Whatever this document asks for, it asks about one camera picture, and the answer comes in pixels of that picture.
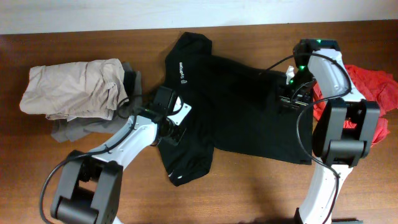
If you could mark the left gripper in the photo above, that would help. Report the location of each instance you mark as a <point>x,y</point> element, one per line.
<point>176,137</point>

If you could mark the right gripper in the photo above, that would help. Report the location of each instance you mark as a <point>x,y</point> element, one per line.
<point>286,100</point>

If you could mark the black polo shirt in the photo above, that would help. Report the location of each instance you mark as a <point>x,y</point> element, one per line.
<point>234,108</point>

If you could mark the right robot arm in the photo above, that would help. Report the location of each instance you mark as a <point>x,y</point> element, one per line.
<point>345,129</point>

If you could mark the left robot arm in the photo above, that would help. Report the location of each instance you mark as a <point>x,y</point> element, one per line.
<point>89,188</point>

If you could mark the beige folded garment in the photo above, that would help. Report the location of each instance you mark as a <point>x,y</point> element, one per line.
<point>75,90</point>

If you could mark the red crumpled shirt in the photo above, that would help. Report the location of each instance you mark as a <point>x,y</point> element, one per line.
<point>376,86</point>

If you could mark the grey folded garment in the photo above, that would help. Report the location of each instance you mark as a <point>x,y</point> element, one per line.
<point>78,128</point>

